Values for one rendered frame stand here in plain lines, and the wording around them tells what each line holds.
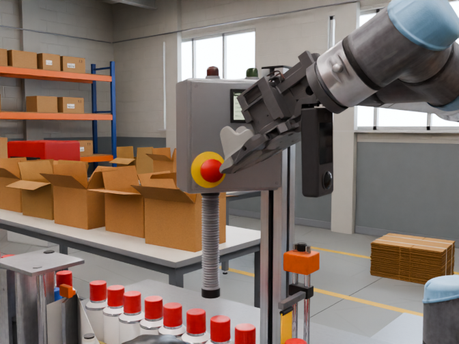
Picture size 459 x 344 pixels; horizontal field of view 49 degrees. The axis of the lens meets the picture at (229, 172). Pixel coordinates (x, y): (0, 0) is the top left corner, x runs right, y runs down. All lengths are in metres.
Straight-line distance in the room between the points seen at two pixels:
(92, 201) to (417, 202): 4.32
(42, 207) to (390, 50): 3.19
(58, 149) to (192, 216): 3.94
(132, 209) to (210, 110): 2.09
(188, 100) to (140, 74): 8.63
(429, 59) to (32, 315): 0.80
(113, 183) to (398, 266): 2.85
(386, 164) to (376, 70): 5.98
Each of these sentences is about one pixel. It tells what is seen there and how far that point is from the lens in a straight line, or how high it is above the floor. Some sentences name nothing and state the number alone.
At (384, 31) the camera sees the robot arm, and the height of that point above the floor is 1.50.
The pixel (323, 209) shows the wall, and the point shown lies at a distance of 7.02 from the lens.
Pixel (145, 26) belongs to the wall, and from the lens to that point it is 9.44.
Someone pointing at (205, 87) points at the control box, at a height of 1.46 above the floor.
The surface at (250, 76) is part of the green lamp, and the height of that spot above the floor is 1.48.
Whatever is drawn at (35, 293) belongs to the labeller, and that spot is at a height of 1.09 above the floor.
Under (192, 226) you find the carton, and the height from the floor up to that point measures 0.91.
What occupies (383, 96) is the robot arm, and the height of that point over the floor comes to 1.44.
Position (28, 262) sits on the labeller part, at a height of 1.14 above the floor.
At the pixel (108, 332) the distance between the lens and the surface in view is 1.04.
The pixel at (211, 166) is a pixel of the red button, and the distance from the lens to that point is 0.80.
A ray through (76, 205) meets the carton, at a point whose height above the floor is 0.92.
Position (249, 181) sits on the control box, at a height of 1.30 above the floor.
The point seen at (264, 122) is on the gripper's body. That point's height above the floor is 1.40.
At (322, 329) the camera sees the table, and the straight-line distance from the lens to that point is 1.50.
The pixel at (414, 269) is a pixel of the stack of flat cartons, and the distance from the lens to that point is 4.88.
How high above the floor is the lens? 1.40
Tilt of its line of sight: 5 degrees down
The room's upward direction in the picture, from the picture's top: straight up
